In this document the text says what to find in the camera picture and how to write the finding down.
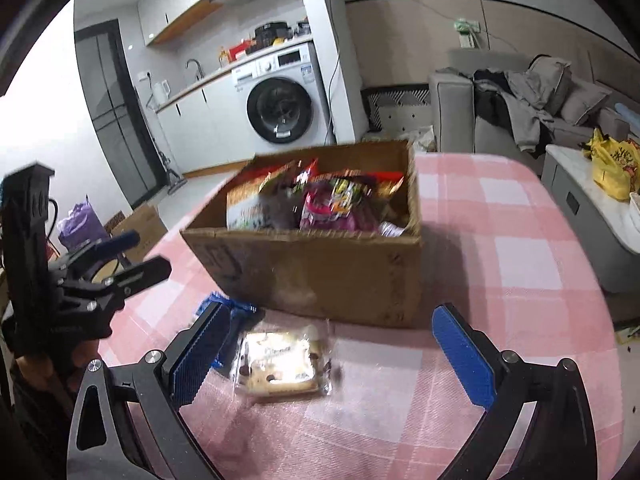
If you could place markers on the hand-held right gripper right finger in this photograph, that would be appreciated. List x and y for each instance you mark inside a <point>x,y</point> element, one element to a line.
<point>465,355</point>

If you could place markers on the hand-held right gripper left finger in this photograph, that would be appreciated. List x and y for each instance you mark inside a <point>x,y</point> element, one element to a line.
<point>192,355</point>

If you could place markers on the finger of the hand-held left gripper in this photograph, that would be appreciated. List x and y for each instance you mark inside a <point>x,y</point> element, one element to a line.
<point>135,275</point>
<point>100,252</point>

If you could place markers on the blue snack packet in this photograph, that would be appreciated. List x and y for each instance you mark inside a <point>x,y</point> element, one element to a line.
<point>240,310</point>

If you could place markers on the clear pastry packet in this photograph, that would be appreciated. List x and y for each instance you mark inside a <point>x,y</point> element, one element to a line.
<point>280,365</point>

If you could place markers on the white fries snack bag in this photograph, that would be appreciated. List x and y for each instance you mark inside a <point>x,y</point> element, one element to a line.
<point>245,205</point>

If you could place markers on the brown cardboard box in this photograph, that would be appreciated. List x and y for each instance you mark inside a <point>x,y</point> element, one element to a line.
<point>310,270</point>

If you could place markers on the red noodle packet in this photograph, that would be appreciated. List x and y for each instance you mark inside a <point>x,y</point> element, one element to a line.
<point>387,180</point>

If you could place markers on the purple snack bag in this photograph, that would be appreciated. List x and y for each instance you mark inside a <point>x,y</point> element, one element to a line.
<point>330,210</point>

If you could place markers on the person's left hand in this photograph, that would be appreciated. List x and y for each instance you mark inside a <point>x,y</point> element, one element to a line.
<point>75,357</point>

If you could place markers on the purple plastic bag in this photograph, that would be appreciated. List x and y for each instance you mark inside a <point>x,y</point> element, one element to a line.
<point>80,227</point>

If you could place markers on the small floor cardboard box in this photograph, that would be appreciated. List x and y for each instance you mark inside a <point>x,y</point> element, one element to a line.
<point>145,230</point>

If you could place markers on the pink checked tablecloth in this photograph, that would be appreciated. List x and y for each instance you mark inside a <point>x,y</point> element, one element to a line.
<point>525,260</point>

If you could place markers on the stick vacuum cleaner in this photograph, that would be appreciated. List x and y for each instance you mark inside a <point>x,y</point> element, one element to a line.
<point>167,160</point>

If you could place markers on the dark grey refrigerator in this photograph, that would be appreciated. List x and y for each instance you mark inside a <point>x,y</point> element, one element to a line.
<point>115,120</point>

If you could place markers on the white kitchen base cabinet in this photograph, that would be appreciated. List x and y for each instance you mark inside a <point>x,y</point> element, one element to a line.
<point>210,125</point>

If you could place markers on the white electric kettle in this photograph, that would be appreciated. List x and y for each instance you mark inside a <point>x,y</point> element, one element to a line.
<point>161,92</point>

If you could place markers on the grey white side table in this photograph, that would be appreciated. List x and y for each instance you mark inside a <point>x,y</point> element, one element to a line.
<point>585,225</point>

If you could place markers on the chrome kitchen faucet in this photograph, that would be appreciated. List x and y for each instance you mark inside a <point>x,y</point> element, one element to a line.
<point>195,67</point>

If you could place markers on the white plastic bag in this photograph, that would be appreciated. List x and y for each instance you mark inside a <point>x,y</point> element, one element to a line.
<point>634,225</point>

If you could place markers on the white washing machine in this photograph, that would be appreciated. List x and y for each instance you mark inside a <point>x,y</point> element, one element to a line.
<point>280,110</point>

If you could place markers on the yellow bottle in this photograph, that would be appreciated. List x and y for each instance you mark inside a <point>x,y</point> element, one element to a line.
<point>223,56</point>

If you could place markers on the yellow plastic bag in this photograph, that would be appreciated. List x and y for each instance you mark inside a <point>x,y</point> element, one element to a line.
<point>610,170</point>

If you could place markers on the red box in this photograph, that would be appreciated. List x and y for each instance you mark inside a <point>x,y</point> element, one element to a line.
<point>239,51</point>

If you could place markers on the grey sofa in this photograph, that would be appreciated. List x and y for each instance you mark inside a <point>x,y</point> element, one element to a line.
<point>455,110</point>

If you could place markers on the white vented panel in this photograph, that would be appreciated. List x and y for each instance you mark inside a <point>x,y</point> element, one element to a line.
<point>395,110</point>

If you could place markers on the black garment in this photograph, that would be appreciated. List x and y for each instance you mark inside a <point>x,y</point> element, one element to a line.
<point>490,100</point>

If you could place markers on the grey jacket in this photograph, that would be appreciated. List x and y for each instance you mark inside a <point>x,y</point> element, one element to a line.
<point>532,105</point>

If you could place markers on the grey sofa cushion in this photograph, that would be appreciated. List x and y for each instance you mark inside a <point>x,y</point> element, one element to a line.
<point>585,102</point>

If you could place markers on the white wall cabinet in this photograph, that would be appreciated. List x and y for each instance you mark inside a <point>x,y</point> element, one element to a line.
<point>175,5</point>

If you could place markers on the wall power strip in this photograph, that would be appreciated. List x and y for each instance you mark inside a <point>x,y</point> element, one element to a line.
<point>467,32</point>

